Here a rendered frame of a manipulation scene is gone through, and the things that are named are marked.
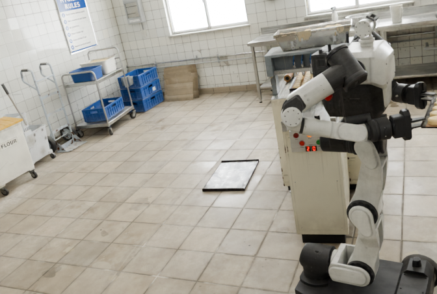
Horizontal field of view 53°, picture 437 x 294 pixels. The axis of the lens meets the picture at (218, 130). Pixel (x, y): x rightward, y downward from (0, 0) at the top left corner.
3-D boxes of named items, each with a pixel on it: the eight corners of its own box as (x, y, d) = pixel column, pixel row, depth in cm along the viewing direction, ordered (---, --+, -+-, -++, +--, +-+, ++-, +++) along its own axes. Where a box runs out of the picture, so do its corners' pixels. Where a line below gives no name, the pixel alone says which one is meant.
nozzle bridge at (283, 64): (277, 88, 364) (271, 47, 353) (367, 78, 341) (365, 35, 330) (270, 99, 335) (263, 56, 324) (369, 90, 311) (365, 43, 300)
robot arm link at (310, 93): (272, 106, 164) (323, 73, 160) (271, 104, 176) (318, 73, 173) (289, 131, 164) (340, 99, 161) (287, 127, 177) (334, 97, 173)
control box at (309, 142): (292, 150, 271) (289, 129, 266) (331, 147, 263) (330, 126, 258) (291, 152, 267) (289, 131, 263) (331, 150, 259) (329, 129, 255)
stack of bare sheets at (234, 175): (244, 190, 383) (244, 187, 382) (202, 191, 396) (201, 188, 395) (259, 161, 436) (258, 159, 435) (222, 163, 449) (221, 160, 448)
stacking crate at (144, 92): (142, 91, 760) (139, 80, 754) (161, 89, 743) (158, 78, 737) (123, 101, 709) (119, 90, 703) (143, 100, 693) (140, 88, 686)
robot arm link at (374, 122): (382, 141, 162) (352, 146, 163) (374, 140, 173) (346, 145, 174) (377, 111, 163) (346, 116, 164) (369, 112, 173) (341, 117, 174)
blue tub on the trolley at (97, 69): (82, 78, 631) (80, 67, 626) (106, 75, 617) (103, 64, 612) (70, 84, 605) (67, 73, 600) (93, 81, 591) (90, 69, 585)
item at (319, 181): (307, 194, 357) (294, 90, 328) (351, 193, 345) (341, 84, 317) (297, 245, 294) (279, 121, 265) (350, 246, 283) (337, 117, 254)
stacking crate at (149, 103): (145, 101, 767) (143, 90, 760) (164, 101, 749) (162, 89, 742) (125, 113, 717) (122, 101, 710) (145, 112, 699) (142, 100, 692)
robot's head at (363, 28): (355, 43, 176) (353, 21, 173) (361, 38, 184) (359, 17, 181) (371, 42, 173) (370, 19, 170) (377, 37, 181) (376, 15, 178)
